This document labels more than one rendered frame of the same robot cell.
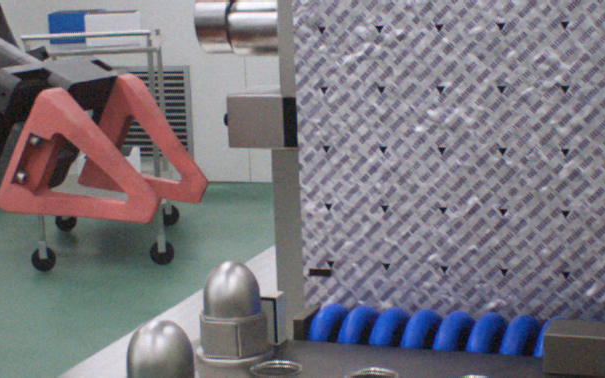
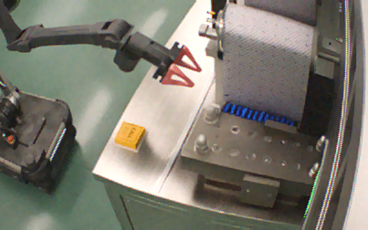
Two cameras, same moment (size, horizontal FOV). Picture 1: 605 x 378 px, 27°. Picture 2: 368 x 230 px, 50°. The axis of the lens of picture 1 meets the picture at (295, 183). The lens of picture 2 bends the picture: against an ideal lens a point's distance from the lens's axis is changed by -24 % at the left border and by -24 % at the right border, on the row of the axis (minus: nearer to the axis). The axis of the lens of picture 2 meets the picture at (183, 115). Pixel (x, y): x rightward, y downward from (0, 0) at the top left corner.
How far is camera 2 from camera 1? 0.82 m
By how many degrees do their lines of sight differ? 38
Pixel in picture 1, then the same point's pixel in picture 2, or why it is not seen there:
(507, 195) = (261, 92)
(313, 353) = (225, 119)
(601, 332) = (273, 125)
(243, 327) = (213, 118)
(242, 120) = (208, 52)
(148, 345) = (200, 141)
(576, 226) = (272, 99)
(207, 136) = not seen: outside the picture
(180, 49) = not seen: outside the picture
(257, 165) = not seen: outside the picture
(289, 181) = (218, 62)
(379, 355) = (236, 120)
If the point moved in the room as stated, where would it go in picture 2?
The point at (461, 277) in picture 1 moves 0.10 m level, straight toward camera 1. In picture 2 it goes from (252, 101) to (251, 131)
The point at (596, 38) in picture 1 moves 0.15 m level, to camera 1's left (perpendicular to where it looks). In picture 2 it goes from (278, 76) to (218, 76)
